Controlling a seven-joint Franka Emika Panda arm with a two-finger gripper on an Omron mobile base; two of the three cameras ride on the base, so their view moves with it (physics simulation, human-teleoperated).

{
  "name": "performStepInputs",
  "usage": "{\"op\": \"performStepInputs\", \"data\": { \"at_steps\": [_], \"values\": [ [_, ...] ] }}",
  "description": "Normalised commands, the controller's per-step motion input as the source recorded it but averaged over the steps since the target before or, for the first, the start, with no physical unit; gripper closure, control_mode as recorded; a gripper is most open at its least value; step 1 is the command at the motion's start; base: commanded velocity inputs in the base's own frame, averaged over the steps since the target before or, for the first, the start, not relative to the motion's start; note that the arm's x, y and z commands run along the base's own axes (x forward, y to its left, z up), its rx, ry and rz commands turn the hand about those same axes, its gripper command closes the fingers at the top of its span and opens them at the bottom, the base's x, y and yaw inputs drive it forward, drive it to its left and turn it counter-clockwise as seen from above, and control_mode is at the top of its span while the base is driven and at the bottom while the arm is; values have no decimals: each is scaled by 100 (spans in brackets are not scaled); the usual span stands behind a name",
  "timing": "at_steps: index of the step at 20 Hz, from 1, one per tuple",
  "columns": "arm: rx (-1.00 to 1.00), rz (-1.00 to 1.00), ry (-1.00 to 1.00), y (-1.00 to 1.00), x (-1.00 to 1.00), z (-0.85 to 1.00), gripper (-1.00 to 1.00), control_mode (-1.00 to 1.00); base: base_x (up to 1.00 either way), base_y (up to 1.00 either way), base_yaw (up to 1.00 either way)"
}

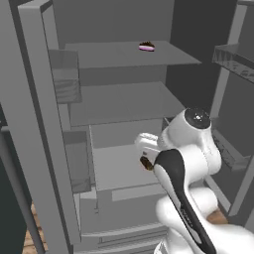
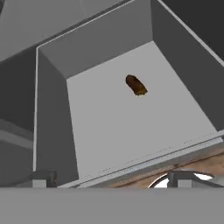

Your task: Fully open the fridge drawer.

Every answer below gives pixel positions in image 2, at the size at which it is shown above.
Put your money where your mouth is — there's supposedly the white round object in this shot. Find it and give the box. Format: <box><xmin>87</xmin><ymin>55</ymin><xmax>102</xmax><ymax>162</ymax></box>
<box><xmin>147</xmin><ymin>171</ymin><xmax>215</xmax><ymax>189</ymax></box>

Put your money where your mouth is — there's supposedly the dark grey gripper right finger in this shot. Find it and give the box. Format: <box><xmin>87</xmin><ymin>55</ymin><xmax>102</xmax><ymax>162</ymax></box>
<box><xmin>167</xmin><ymin>170</ymin><xmax>224</xmax><ymax>189</ymax></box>

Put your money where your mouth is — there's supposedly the brown food item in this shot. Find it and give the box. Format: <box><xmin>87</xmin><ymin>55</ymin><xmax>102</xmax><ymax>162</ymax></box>
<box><xmin>125</xmin><ymin>73</ymin><xmax>149</xmax><ymax>97</ymax></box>

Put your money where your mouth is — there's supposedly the grey fridge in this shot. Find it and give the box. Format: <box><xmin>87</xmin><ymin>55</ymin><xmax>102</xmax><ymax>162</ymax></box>
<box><xmin>0</xmin><ymin>0</ymin><xmax>224</xmax><ymax>187</ymax></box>

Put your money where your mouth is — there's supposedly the grey fridge drawer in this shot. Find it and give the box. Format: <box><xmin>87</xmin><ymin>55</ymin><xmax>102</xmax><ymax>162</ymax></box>
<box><xmin>32</xmin><ymin>0</ymin><xmax>224</xmax><ymax>189</ymax></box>

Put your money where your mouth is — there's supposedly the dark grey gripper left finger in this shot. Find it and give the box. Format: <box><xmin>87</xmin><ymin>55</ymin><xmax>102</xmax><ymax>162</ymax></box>
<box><xmin>17</xmin><ymin>170</ymin><xmax>58</xmax><ymax>189</ymax></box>

